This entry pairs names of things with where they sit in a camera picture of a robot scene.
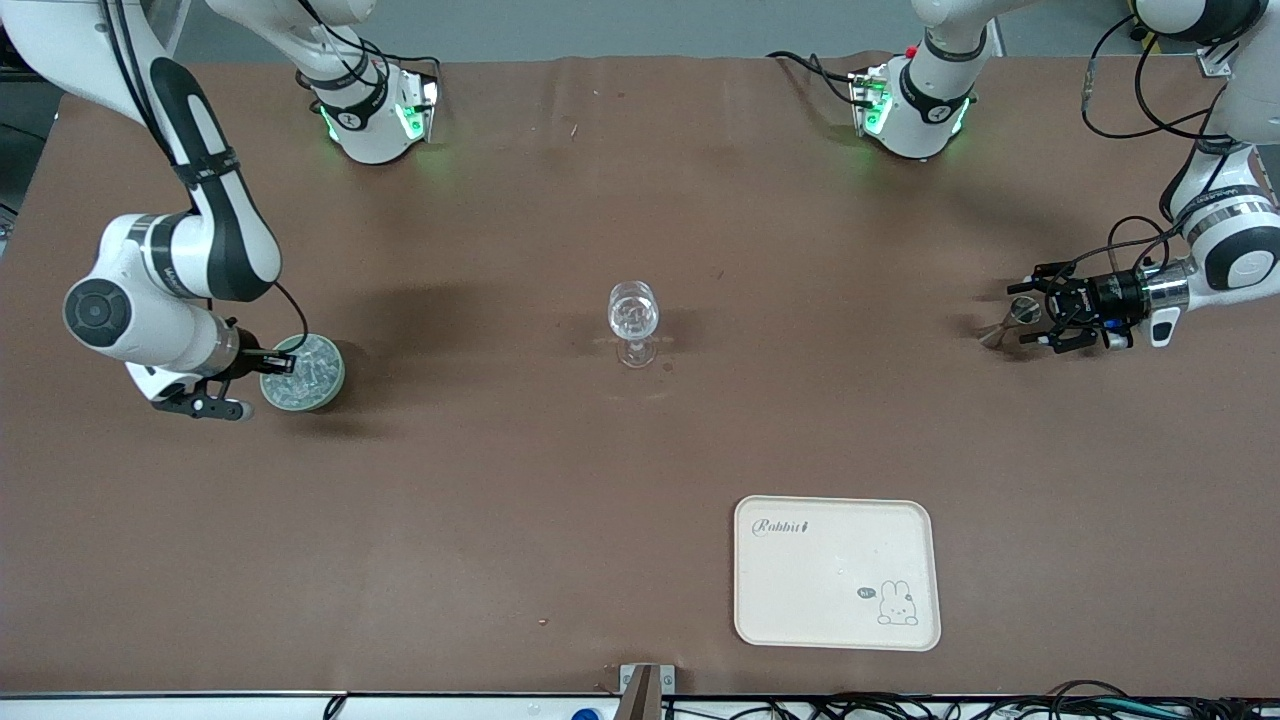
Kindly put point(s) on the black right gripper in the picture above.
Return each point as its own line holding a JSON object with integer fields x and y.
{"x": 250, "y": 357}

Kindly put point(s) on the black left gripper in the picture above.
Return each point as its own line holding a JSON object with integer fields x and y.
{"x": 1108, "y": 293}

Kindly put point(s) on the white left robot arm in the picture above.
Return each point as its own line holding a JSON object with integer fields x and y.
{"x": 1240, "y": 255}

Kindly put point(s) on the green bowl of ice cubes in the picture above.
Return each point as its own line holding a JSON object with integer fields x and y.
{"x": 305, "y": 375}

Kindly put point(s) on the clear stemmed wine glass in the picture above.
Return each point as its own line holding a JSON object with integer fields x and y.
{"x": 633, "y": 315}

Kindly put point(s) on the white tray with rabbit print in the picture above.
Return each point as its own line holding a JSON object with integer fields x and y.
{"x": 835, "y": 570}

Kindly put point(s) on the aluminium frame profile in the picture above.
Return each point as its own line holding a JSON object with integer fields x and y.
{"x": 1214, "y": 60}

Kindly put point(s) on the metal bracket with wooden stick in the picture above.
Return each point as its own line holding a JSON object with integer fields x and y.
{"x": 645, "y": 690}

